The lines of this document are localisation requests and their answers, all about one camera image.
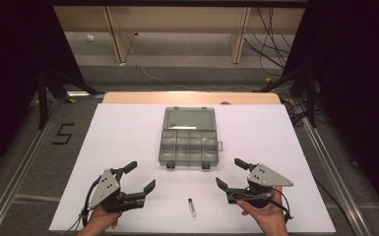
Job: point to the wooden table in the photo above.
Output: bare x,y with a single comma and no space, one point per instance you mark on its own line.
190,98

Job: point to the black metal stand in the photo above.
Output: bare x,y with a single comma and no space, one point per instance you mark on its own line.
42,98
311,95

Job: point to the person's right hand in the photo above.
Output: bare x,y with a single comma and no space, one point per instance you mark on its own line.
266,214

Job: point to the black curtain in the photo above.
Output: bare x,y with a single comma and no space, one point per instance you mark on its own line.
357,65
10,65

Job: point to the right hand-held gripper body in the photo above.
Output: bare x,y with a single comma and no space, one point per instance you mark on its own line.
262,178

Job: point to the person's left hand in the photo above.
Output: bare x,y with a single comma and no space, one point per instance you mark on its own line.
100,220

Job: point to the white table sheet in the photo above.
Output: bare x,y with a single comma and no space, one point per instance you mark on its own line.
128,137

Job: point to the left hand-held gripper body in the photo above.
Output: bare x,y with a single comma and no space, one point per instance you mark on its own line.
105,189

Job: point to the light wooden desk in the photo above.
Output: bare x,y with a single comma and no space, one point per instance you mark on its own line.
177,18

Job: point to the small white floor object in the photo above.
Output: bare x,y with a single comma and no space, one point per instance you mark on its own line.
90,37

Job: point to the aluminium floor rail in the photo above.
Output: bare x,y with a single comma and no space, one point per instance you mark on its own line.
334,177
23,170

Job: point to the clear plastic compartment box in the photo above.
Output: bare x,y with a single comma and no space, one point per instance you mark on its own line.
188,141

